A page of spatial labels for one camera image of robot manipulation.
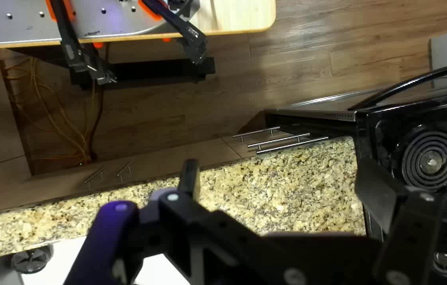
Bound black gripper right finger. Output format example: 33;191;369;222
354;158;447;285

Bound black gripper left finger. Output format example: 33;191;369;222
63;158;309;285

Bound black coil stove burner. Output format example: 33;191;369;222
400;127;447;194

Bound black round sink stopper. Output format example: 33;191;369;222
8;245;56;276

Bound black electric stove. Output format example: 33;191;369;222
262;78;447;251

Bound black table base foot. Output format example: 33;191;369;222
70;56;217;91

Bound grey metal mounting plate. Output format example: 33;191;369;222
0;0;168;47

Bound light wooden table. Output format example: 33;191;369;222
0;0;277;53

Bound loose cables under table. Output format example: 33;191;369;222
0;50;106;165

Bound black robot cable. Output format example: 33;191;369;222
349;58;447;113

